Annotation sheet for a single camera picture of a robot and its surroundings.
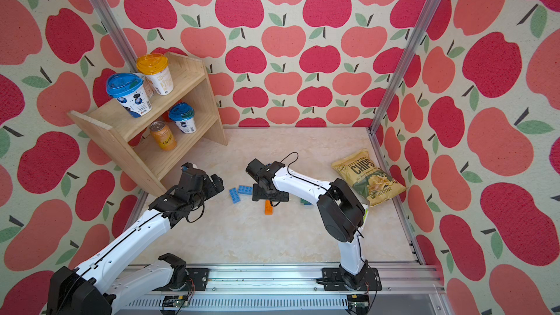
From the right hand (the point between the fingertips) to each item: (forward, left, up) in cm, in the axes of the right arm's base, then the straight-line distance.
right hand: (268, 199), depth 88 cm
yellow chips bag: (+13, -42, +2) cm, 44 cm away
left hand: (-2, +19, +9) cm, 21 cm away
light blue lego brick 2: (+2, +15, -3) cm, 16 cm away
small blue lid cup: (+20, +35, +26) cm, 47 cm away
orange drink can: (+9, +38, +25) cm, 47 cm away
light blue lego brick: (+5, +11, -4) cm, 13 cm away
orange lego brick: (-2, 0, -4) cm, 5 cm away
